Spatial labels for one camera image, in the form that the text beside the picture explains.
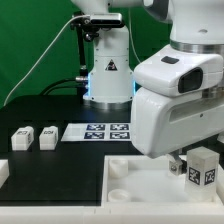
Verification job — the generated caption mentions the white front wall strip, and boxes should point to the white front wall strip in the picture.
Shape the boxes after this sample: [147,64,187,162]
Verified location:
[0,207,224,224]

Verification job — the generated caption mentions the black camera stand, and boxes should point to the black camera stand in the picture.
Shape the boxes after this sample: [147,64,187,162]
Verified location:
[70,11,99,79]

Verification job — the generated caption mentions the black base cables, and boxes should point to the black base cables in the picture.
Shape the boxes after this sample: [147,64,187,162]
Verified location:
[39,77,88,96]

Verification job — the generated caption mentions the white marker sheet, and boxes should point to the white marker sheet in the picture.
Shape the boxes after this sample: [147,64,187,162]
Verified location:
[62,123,131,142]

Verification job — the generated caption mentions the white square tabletop tray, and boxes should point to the white square tabletop tray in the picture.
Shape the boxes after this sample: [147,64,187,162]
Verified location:
[100,154,224,207]

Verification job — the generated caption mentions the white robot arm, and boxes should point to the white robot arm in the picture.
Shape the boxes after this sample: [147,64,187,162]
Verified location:
[71,0,224,175]

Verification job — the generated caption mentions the white left wall block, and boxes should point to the white left wall block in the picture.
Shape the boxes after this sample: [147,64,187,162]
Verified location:
[0,160,9,188]

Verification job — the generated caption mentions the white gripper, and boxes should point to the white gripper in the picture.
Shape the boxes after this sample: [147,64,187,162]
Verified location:
[131,88,224,176]

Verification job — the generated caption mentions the white cable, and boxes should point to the white cable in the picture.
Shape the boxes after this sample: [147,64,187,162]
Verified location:
[3,16,81,107]

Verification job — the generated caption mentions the grey mounted camera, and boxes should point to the grey mounted camera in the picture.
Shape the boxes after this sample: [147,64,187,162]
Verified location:
[90,13,122,27]

